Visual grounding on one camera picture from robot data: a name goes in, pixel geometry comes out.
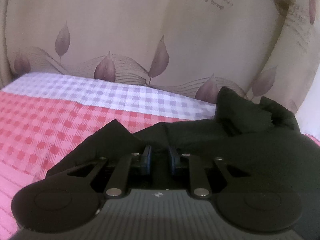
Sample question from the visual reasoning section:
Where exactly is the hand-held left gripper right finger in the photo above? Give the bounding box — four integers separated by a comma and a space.
167, 144, 252, 198

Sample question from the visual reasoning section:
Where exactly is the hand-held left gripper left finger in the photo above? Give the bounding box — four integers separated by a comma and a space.
66, 144, 153, 198

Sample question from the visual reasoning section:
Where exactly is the black puffer jacket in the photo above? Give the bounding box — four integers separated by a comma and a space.
46, 86, 320, 233

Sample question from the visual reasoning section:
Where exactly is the beige leaf print curtain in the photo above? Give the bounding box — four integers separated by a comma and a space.
0, 0, 320, 115

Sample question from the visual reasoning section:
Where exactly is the pink checkered bed sheet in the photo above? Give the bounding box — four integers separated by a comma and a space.
0, 71, 320, 240

